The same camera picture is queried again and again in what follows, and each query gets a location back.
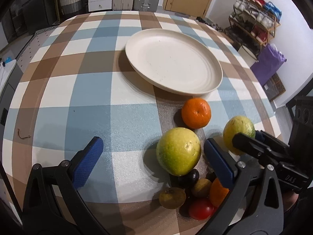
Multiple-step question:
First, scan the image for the orange mandarin front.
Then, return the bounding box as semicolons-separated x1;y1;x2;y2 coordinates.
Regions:
209;178;229;208

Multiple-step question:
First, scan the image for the orange mandarin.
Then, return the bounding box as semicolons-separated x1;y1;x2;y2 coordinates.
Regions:
181;98;212;129
209;178;229;208

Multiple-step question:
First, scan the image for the brown longan fruit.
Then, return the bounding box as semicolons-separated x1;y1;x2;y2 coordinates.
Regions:
192;178;212;198
159;187;186;210

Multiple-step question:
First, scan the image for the dark plum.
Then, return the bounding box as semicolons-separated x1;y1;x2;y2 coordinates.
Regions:
179;199;192;218
170;169;200;189

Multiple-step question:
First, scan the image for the yellow lemon-like citrus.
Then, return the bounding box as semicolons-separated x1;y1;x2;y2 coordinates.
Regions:
223;116;256;155

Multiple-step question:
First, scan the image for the red tomato front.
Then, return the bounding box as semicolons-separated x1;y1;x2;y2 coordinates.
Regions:
188;198;216;220

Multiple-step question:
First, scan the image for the green yellow citrus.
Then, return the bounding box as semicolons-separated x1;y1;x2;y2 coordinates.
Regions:
156;127;201;177

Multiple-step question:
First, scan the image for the person's right hand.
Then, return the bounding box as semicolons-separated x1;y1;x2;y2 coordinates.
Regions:
282;192;299;212

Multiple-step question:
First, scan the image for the checkered tablecloth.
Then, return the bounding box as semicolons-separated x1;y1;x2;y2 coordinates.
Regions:
2;11;281;234

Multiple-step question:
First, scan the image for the purple bag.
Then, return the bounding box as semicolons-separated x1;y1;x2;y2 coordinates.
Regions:
250;43;287;86

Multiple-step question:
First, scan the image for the cream round plate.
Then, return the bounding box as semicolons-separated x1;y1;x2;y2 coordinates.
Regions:
125;29;223;96

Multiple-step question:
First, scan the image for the cream waste bin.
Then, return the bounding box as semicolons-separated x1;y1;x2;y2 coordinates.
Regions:
238;45;257;61

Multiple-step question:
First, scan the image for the wooden shoe rack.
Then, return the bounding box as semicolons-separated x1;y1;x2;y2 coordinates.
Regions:
228;0;282;49

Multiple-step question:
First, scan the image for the woven laundry basket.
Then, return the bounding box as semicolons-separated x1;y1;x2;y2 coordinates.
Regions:
59;0;83;15

